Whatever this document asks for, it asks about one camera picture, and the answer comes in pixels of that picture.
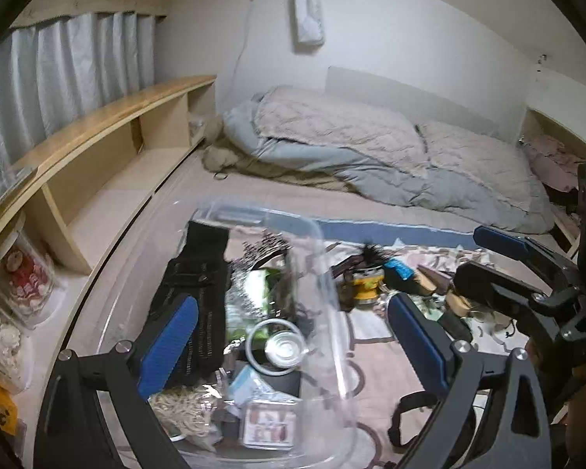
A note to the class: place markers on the red doll in clear case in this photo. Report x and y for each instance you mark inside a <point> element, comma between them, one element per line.
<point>27,278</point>

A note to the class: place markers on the blue hair comb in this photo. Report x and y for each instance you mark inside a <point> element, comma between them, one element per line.
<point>399,270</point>

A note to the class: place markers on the wooden shelf unit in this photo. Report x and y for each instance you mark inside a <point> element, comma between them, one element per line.
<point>97,122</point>

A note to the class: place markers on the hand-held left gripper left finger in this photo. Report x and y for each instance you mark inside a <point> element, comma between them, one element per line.
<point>171,347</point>

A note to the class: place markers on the light blue packet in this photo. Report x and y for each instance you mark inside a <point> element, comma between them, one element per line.
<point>244,385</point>

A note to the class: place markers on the round wooden disc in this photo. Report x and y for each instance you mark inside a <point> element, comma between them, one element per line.
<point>458,305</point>

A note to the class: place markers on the black feather hair clip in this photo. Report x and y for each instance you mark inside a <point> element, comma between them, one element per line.
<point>373,256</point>

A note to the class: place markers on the black fabric pouch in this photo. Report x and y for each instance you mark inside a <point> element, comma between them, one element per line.
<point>200,273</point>

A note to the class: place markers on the pink cloth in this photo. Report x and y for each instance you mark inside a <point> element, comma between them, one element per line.
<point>552,161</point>

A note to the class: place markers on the beige bed mattress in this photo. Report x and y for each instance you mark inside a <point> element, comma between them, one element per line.
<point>273,198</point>

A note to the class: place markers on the clear packet of picture cards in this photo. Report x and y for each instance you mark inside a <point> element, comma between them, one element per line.
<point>268,425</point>

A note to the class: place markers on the black flat case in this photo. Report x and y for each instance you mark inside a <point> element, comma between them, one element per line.
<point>285,383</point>

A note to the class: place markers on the beige plush toy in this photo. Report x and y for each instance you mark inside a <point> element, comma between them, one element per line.
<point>219,154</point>

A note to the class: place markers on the grey and beige quilt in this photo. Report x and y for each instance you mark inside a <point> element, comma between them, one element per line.
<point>351,141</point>

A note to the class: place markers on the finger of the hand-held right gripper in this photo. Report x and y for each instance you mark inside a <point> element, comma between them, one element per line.
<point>498,240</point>
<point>483,283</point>

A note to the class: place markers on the clear plastic storage box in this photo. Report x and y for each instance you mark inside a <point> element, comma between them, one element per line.
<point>317,254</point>

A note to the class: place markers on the grey curtain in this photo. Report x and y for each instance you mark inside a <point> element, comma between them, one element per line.
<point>78,58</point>

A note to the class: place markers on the green packet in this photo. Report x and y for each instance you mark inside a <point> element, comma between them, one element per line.
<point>254,293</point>

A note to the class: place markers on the brown wooden block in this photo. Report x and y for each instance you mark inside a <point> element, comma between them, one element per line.
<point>434,279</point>

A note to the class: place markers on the brown blanket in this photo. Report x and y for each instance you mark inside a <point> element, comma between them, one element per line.
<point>293,177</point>

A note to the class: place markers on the white hanging wall bag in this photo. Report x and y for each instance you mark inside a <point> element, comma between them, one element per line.
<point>307,14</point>

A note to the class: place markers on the yellow tape roll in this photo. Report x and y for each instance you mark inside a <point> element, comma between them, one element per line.
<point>366,287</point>

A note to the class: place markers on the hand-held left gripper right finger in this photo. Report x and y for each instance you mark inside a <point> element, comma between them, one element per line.
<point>415,342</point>

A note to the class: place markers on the white plush in clear case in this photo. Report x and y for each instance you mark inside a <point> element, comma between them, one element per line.
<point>2,347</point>

